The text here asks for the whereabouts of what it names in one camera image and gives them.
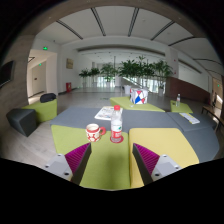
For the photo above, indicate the wall mounted dark screen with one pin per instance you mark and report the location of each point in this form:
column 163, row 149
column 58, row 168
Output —
column 6, row 73

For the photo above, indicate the open magazine on table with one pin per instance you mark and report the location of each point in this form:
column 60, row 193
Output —
column 105, row 113

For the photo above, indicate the long wooden bench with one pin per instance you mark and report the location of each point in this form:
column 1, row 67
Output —
column 213, row 112

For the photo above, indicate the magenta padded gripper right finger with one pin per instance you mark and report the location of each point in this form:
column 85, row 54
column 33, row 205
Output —
column 152, row 166

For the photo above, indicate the yellow white leaflet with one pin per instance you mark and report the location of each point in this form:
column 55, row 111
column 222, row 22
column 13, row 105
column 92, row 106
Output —
column 190, row 118

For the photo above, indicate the red floor bin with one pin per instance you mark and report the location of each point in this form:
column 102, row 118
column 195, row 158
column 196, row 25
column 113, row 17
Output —
column 68, row 87

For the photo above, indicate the round red coaster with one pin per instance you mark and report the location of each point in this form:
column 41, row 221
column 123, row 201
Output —
column 116, row 140

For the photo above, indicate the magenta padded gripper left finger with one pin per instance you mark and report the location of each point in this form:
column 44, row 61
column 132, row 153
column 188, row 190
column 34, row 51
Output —
column 70, row 166

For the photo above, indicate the seated person in distance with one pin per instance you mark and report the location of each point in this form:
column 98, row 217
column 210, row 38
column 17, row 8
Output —
column 214, row 99

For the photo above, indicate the colourful geometric cube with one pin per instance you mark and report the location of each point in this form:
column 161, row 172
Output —
column 138, row 96

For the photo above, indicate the black bag on seat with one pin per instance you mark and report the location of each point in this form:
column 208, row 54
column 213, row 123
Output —
column 47, row 97

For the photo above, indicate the row of potted plants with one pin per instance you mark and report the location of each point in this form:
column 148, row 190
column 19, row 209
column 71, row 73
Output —
column 132, row 68

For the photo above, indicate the green cube seat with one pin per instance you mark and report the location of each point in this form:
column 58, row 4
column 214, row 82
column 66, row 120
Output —
column 44, row 111

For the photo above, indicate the red patterned ceramic mug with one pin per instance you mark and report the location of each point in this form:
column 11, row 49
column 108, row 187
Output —
column 94, row 132

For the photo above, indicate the dark grey cube seat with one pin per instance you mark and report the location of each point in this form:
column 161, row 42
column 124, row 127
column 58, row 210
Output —
column 23, row 120

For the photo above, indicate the distant clear water bottle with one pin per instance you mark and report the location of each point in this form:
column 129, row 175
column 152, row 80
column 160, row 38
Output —
column 178, row 100

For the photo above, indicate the framed wall picture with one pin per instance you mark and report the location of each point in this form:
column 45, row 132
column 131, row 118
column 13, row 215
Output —
column 69, row 63

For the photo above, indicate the clear water bottle red cap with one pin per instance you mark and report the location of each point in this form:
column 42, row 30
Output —
column 116, row 123

